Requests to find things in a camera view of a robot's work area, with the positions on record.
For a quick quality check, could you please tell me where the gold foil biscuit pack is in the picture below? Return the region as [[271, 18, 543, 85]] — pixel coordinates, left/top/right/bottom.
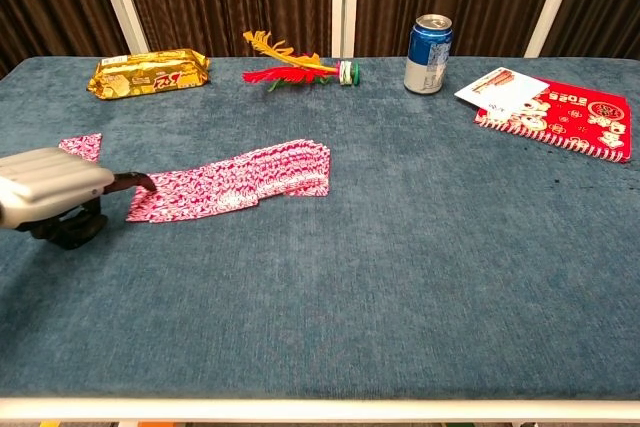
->
[[86, 48, 212, 101]]

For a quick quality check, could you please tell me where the blue felt table cover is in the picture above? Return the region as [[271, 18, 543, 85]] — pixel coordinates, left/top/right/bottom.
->
[[0, 55, 640, 402]]

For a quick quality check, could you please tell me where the white postcard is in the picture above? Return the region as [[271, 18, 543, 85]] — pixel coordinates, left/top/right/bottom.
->
[[453, 66, 552, 116]]

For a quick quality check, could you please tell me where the red spiral desk calendar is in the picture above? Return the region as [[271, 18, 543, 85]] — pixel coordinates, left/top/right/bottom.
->
[[473, 77, 634, 165]]

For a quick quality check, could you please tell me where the red yellow feather shuttlecock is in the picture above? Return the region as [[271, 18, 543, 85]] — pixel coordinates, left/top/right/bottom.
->
[[242, 30, 362, 94]]

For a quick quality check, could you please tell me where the single red patterned playing card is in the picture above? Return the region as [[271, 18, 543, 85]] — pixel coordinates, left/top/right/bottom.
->
[[58, 133, 103, 164]]

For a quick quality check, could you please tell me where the white partition post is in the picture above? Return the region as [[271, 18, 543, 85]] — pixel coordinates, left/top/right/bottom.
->
[[523, 0, 587, 60], [330, 0, 361, 60], [89, 0, 151, 56]]

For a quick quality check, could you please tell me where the blue silver drink can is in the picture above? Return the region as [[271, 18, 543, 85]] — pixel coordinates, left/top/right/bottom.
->
[[403, 13, 456, 96]]

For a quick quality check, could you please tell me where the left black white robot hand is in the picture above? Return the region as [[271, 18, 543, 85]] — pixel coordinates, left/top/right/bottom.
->
[[0, 147, 158, 251]]

